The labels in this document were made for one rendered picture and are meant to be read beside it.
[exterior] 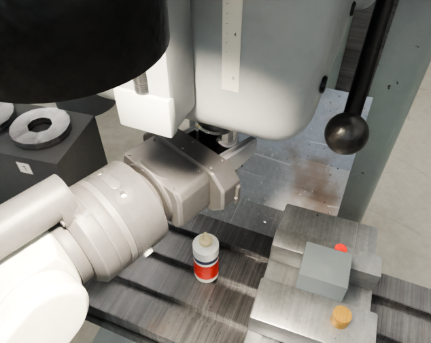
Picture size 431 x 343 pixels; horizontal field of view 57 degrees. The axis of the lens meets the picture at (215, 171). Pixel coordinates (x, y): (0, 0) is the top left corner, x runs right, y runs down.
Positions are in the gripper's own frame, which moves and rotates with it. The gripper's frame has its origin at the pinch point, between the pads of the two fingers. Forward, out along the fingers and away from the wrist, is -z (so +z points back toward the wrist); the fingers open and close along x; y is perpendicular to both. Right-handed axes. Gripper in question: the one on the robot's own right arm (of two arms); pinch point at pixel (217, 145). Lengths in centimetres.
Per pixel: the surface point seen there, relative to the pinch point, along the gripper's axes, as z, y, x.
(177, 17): 9.7, -19.3, -5.9
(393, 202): -130, 121, 1
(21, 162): 13.2, 11.9, 27.2
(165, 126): 11.6, -12.8, -6.3
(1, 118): 11.2, 9.4, 35.9
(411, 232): -119, 121, -13
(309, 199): -27.0, 31.3, -0.3
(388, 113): -41.7, 15.9, -4.6
